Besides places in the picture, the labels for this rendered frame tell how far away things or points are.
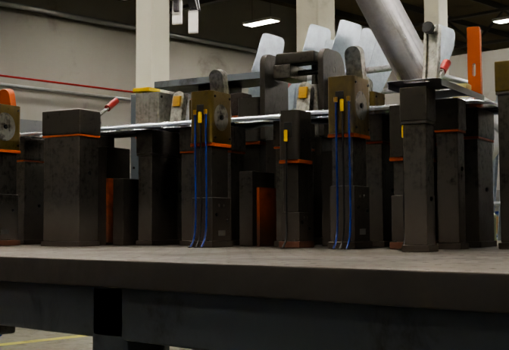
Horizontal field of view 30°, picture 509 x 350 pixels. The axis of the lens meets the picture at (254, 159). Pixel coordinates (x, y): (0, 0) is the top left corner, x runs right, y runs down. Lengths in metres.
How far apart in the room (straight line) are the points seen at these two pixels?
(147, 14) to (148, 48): 0.22
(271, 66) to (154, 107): 0.35
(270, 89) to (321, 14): 7.78
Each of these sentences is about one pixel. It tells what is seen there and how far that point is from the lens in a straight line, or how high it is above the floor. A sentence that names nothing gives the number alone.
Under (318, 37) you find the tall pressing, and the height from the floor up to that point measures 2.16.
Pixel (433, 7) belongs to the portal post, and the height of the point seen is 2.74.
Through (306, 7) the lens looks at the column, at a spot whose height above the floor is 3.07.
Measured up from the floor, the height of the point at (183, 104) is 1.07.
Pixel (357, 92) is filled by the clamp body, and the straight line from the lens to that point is 1.92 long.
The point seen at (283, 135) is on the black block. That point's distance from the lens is 2.01.
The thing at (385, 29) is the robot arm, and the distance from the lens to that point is 2.47.
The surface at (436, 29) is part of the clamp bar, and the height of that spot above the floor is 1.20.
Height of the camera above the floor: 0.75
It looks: 4 degrees up
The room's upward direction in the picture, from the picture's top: straight up
